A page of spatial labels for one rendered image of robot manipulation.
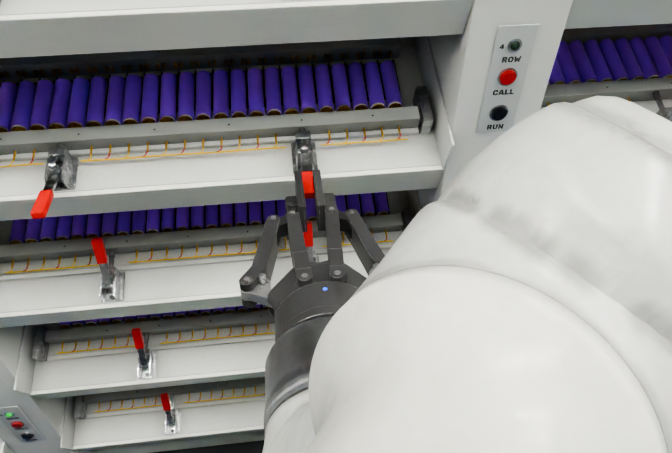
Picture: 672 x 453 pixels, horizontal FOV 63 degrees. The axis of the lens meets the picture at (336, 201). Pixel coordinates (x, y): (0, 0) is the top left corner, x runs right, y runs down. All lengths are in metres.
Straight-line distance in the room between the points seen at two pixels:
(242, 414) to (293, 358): 0.77
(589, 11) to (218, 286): 0.55
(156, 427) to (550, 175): 1.03
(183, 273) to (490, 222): 0.65
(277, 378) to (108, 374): 0.65
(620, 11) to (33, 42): 0.54
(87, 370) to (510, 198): 0.88
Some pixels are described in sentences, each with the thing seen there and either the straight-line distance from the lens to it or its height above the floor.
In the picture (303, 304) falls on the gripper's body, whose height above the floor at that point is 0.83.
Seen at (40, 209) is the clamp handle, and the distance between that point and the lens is 0.61.
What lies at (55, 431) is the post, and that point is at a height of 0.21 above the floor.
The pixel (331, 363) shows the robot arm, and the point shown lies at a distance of 0.17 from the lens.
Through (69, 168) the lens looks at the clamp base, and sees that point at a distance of 0.66.
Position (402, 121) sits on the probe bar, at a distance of 0.64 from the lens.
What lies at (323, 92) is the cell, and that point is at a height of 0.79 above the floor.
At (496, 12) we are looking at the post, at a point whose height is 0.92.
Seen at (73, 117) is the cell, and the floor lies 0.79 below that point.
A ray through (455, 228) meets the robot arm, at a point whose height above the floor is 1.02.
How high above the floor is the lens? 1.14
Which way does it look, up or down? 43 degrees down
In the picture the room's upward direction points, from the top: straight up
